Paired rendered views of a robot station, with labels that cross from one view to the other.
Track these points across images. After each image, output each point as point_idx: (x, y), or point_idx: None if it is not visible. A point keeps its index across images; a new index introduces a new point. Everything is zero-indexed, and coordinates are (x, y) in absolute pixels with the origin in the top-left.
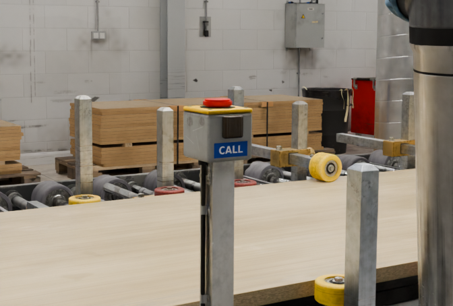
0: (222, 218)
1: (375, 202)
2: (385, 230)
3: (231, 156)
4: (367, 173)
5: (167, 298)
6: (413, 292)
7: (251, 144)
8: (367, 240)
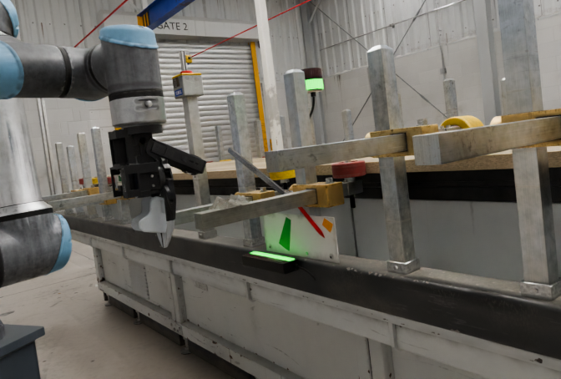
0: (187, 123)
1: (234, 113)
2: None
3: (179, 95)
4: (229, 97)
5: None
6: None
7: (183, 88)
8: (234, 135)
